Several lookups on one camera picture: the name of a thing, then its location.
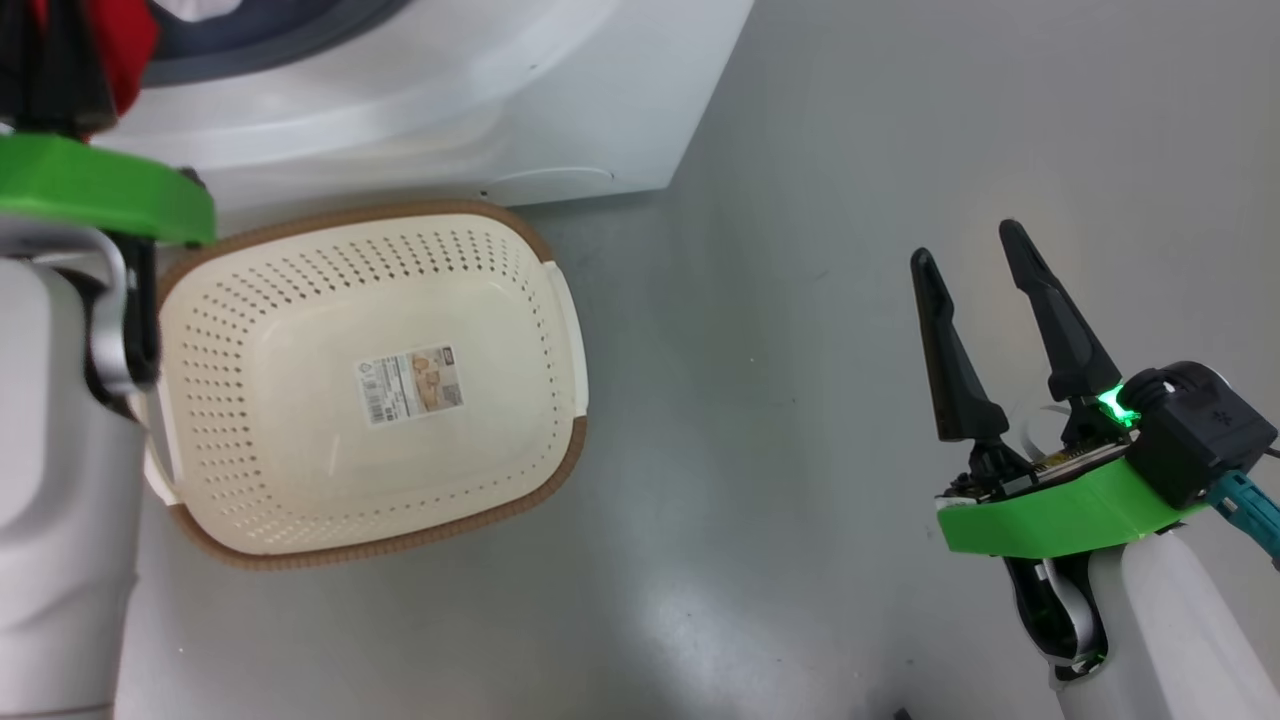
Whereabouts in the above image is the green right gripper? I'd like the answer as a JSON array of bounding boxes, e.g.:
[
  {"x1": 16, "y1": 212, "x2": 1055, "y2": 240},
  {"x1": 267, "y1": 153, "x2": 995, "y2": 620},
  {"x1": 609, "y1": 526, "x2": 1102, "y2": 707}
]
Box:
[{"x1": 909, "y1": 219, "x2": 1212, "y2": 559}]

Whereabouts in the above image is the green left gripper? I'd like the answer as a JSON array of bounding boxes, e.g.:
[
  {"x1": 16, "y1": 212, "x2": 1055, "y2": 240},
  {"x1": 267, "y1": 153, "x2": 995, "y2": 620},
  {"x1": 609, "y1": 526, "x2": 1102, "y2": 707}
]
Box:
[{"x1": 0, "y1": 0, "x2": 217, "y2": 247}]

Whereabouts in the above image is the red and white garment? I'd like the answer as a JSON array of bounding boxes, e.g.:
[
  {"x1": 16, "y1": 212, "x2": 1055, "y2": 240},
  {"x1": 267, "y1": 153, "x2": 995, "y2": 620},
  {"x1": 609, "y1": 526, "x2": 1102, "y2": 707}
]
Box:
[{"x1": 28, "y1": 0, "x2": 243, "y2": 117}]

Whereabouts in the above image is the grey rubber door gasket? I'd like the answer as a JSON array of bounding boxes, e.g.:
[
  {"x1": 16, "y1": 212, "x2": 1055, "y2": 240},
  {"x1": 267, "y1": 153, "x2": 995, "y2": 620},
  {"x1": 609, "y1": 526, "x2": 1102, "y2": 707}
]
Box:
[{"x1": 142, "y1": 0, "x2": 413, "y2": 87}]

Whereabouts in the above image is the white front-loading washing machine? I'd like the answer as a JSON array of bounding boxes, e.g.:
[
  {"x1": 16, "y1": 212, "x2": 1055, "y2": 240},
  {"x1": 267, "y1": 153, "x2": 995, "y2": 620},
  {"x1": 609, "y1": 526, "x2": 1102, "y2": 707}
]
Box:
[{"x1": 100, "y1": 0, "x2": 757, "y2": 213}]

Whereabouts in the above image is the cream basket with brown rim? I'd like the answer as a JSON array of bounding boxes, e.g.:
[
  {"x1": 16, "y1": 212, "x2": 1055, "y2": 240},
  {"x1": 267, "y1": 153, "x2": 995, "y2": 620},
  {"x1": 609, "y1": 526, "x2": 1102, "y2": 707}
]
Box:
[{"x1": 144, "y1": 199, "x2": 590, "y2": 572}]

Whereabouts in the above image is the paper label inside basket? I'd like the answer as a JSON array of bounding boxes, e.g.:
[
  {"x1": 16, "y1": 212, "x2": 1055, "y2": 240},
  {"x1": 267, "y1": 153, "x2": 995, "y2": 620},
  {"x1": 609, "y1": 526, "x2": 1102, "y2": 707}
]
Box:
[{"x1": 352, "y1": 344, "x2": 467, "y2": 427}]

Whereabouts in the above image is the round filter hatch cover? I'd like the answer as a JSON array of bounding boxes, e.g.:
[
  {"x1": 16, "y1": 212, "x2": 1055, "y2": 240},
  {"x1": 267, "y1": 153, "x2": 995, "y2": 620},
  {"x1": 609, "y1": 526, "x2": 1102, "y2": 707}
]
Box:
[{"x1": 488, "y1": 165, "x2": 617, "y2": 208}]

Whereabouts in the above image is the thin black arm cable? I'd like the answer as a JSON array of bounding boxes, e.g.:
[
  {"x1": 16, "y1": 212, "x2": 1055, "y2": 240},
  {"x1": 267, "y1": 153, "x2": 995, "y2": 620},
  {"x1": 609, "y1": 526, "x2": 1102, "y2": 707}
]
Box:
[{"x1": 122, "y1": 234, "x2": 163, "y2": 393}]

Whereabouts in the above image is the teal cable connector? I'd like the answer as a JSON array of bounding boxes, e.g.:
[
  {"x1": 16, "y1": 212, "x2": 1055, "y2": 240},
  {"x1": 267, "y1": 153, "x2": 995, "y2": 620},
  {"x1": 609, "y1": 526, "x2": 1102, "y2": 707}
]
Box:
[{"x1": 1205, "y1": 470, "x2": 1280, "y2": 563}]

